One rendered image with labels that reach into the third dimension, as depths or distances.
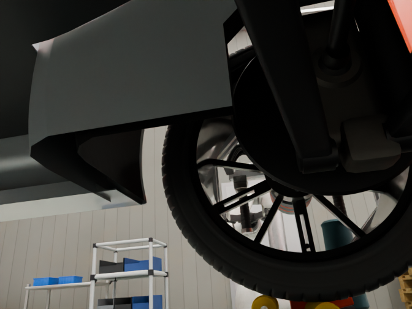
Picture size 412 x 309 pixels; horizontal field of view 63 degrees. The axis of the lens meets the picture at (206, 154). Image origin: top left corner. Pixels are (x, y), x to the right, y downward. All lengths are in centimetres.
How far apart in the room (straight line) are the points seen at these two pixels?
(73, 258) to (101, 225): 62
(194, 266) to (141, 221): 107
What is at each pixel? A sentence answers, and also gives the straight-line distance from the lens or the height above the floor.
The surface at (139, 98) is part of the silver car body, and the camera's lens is 43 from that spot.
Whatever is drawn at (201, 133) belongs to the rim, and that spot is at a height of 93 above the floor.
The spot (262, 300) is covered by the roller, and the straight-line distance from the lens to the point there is 80.
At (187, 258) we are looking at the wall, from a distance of 516.
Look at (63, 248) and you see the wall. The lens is 575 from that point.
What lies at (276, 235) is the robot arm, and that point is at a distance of 203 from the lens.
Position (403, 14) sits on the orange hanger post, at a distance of 150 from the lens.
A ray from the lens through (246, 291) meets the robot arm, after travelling 194.
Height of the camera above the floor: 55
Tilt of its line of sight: 23 degrees up
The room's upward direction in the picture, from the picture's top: 4 degrees counter-clockwise
